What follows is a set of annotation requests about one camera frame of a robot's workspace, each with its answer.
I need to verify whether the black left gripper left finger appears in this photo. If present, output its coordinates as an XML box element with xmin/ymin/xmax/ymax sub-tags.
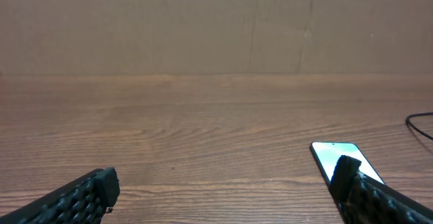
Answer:
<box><xmin>1</xmin><ymin>167</ymin><xmax>120</xmax><ymax>224</ymax></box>

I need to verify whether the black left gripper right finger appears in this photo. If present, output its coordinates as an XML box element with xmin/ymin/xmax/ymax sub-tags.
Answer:
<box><xmin>329</xmin><ymin>155</ymin><xmax>432</xmax><ymax>224</ymax></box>

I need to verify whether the blue Galaxy smartphone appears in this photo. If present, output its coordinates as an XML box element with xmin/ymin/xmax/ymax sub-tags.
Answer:
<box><xmin>309</xmin><ymin>141</ymin><xmax>385</xmax><ymax>186</ymax></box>

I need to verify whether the black USB charger cable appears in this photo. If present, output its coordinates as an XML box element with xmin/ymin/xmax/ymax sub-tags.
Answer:
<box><xmin>405</xmin><ymin>112</ymin><xmax>433</xmax><ymax>141</ymax></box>

